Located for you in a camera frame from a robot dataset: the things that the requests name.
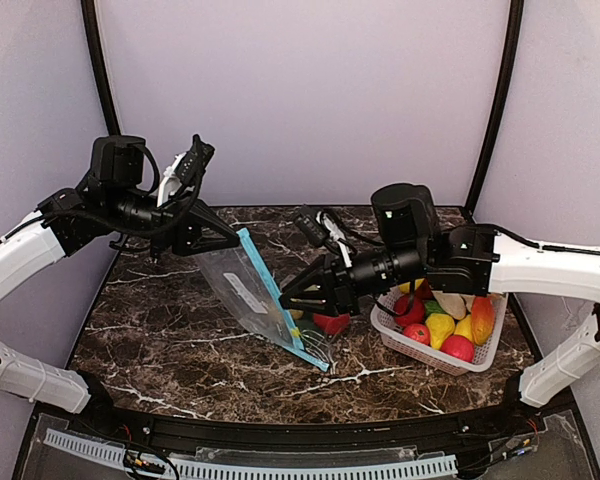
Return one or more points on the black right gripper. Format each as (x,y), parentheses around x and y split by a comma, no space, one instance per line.
(341,285)

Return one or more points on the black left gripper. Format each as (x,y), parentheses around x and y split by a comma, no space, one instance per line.
(183,232)

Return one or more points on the large clear zip bag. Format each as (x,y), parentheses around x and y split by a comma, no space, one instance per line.
(310,344)

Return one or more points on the small clear zip bag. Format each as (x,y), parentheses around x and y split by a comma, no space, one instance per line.
(243,283)

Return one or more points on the red toy apple large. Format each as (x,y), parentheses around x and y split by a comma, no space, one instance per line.
(332,325)

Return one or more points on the white toy radish green leaves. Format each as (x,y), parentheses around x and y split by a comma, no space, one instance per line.
(455,305)

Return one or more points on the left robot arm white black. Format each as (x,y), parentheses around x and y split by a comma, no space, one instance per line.
(123,192)

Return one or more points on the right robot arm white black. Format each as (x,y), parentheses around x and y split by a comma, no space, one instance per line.
(477,260)

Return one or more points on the red toy fruit left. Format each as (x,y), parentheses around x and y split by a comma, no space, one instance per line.
(409,311)

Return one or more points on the red toy fruit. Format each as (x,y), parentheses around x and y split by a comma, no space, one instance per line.
(459,347)
(409,311)

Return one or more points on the red toy fruit front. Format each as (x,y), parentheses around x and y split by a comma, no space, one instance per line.
(459,347)

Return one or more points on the white plastic basket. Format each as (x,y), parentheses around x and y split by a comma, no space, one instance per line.
(393,338)

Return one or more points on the yellow toy lemon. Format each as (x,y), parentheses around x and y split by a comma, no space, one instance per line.
(464,328)

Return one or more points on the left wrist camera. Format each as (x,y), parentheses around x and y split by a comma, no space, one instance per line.
(185,174)

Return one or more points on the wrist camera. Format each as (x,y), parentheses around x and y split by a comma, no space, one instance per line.
(185,174)
(321,230)

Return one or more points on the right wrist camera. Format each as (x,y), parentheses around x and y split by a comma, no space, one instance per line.
(321,230)

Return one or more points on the black front rail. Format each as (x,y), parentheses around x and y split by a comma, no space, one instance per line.
(460,432)

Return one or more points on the white slotted cable duct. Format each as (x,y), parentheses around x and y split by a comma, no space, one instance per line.
(220,466)

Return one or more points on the black corner frame post left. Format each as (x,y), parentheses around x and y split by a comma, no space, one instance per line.
(98,66)

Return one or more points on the black corner frame post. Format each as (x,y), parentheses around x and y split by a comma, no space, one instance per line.
(98,66)
(501,91)

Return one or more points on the black corner frame post right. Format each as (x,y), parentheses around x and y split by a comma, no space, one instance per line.
(501,91)

